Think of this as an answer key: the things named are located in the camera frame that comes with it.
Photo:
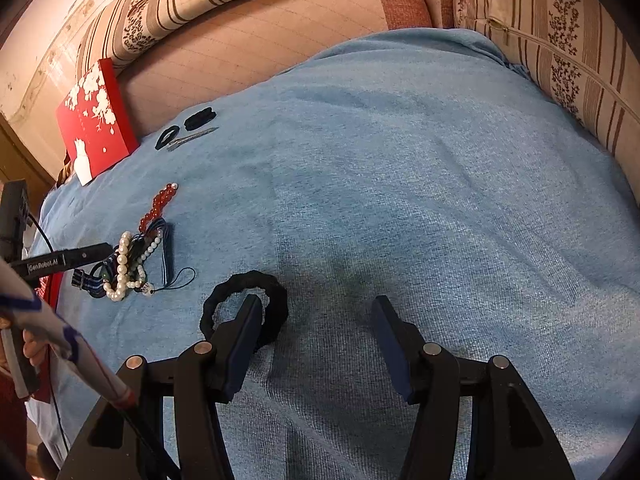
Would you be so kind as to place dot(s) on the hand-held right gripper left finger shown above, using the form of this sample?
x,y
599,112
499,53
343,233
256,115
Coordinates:
x,y
242,345

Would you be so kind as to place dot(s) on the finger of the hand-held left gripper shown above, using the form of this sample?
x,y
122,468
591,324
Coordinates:
x,y
90,254

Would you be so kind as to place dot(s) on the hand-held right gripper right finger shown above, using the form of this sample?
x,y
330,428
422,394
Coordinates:
x,y
395,355

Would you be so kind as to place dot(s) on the red box tray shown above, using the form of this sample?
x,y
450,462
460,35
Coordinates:
x,y
52,292

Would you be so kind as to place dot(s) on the person's left forearm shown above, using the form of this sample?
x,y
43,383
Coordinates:
x,y
85,360

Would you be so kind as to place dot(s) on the person's left hand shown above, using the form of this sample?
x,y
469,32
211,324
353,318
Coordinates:
x,y
36,347

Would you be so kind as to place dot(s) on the red box lid with cat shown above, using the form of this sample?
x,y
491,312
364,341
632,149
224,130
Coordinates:
x,y
95,115

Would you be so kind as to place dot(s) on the blue blanket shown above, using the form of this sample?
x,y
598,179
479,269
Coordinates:
x,y
400,185

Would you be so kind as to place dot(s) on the long striped floral pillow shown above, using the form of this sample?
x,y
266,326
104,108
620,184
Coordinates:
x,y
200,0

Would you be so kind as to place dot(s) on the pink sofa cushion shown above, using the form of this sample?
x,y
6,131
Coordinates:
x,y
280,45

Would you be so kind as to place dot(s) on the square striped floral pillow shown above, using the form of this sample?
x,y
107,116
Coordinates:
x,y
550,35

